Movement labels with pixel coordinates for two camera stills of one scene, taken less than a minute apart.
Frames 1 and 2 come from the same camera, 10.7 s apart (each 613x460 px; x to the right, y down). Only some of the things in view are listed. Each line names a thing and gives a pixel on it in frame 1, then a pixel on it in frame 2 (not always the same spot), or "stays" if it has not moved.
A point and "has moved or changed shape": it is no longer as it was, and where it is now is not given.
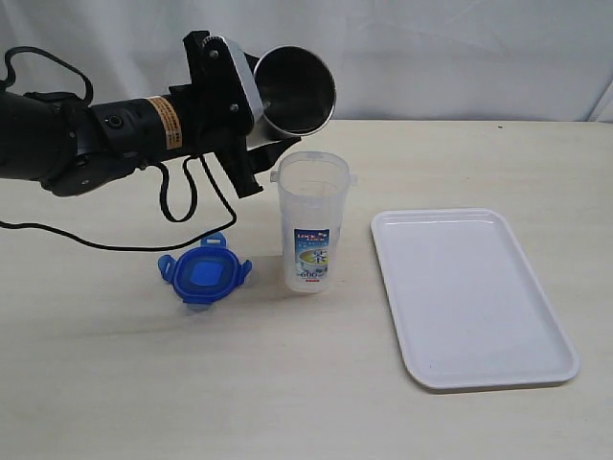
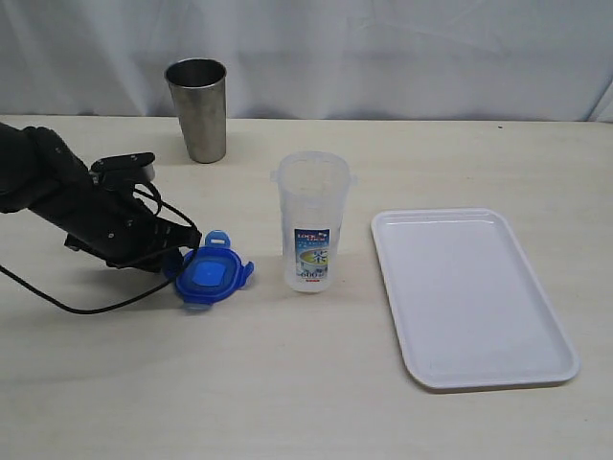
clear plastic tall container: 314,189 stays
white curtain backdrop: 388,59 stays
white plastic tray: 469,310 stays
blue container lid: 206,273 stays
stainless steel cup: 297,89 has moved or changed shape
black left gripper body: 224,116 to 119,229
